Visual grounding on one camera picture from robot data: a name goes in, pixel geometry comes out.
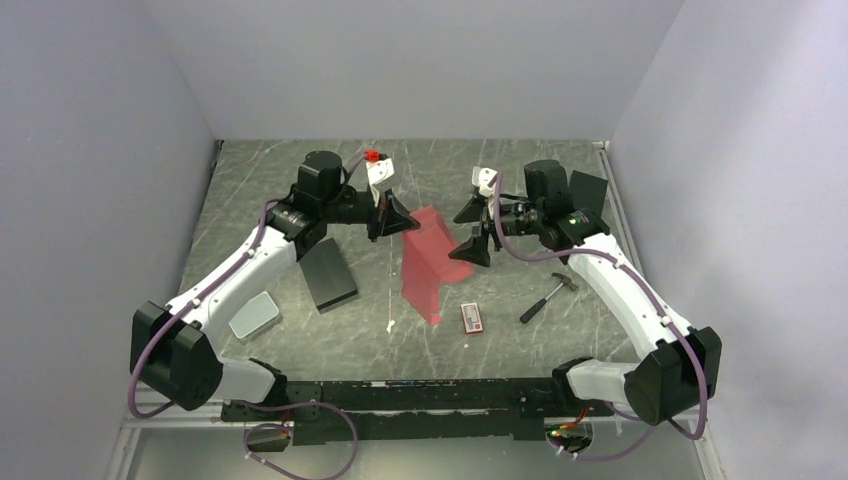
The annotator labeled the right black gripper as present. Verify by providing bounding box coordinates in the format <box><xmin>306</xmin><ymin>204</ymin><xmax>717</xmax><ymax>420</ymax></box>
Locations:
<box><xmin>449</xmin><ymin>195</ymin><xmax>544</xmax><ymax>267</ymax></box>

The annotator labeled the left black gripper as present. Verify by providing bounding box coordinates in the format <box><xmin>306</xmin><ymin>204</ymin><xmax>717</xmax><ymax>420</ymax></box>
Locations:
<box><xmin>321</xmin><ymin>185</ymin><xmax>420</xmax><ymax>243</ymax></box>

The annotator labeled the red cardboard paper box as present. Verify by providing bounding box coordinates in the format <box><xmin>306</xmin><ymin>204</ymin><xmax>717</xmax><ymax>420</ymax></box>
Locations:
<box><xmin>400</xmin><ymin>205</ymin><xmax>473</xmax><ymax>325</ymax></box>

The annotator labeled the black box near left arm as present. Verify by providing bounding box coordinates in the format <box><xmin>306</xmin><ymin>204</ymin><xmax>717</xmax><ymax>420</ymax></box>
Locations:
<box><xmin>299</xmin><ymin>238</ymin><xmax>359</xmax><ymax>314</ymax></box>

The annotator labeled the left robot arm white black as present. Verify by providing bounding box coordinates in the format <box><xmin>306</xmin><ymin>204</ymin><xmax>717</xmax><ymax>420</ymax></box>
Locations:
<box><xmin>127</xmin><ymin>150</ymin><xmax>420</xmax><ymax>420</ymax></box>

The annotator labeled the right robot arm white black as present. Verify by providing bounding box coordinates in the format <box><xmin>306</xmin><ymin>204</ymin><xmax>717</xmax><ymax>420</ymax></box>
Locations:
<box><xmin>449</xmin><ymin>159</ymin><xmax>722</xmax><ymax>439</ymax></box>

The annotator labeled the small red white box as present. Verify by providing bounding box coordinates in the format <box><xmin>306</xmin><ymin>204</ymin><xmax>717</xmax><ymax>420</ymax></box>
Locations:
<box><xmin>460</xmin><ymin>303</ymin><xmax>484</xmax><ymax>335</ymax></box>

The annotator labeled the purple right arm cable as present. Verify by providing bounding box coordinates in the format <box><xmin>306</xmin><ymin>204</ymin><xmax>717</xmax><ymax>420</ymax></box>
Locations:
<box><xmin>488</xmin><ymin>173</ymin><xmax>709</xmax><ymax>464</ymax></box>

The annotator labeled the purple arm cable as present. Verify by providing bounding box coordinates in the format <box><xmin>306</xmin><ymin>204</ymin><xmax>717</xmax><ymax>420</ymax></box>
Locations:
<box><xmin>127</xmin><ymin>153</ymin><xmax>360</xmax><ymax>480</ymax></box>
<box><xmin>488</xmin><ymin>173</ymin><xmax>709</xmax><ymax>464</ymax></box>

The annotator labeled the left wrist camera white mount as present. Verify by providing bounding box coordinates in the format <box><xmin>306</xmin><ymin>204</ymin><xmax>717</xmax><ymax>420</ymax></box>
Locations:
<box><xmin>363</xmin><ymin>149</ymin><xmax>395</xmax><ymax>206</ymax></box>

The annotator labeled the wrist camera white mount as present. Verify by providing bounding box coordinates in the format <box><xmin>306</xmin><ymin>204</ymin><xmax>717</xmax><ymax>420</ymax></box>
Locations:
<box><xmin>363</xmin><ymin>149</ymin><xmax>395</xmax><ymax>206</ymax></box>
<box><xmin>471</xmin><ymin>166</ymin><xmax>498</xmax><ymax>198</ymax></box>

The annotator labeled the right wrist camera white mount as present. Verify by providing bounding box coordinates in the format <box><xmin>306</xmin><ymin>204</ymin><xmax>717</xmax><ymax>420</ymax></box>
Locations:
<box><xmin>471</xmin><ymin>166</ymin><xmax>498</xmax><ymax>198</ymax></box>

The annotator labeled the hammer with black handle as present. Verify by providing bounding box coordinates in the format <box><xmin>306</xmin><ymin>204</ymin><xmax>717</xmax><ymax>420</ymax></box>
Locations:
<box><xmin>519</xmin><ymin>272</ymin><xmax>578</xmax><ymax>324</ymax></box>

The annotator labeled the black box near right wall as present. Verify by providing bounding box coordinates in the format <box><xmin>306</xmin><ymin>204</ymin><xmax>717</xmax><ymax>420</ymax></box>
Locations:
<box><xmin>569</xmin><ymin>170</ymin><xmax>608</xmax><ymax>216</ymax></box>

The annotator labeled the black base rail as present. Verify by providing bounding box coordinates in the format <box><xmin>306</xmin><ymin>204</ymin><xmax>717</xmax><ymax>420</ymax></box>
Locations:
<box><xmin>221</xmin><ymin>377</ymin><xmax>612</xmax><ymax>446</ymax></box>

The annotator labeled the aluminium frame rail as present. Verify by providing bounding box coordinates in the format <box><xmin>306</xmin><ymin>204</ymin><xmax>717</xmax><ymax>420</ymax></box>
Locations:
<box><xmin>123</xmin><ymin>383</ymin><xmax>224</xmax><ymax>429</ymax></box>

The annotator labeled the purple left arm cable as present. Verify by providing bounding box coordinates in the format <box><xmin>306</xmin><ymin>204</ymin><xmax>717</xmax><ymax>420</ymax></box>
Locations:
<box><xmin>127</xmin><ymin>153</ymin><xmax>360</xmax><ymax>480</ymax></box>

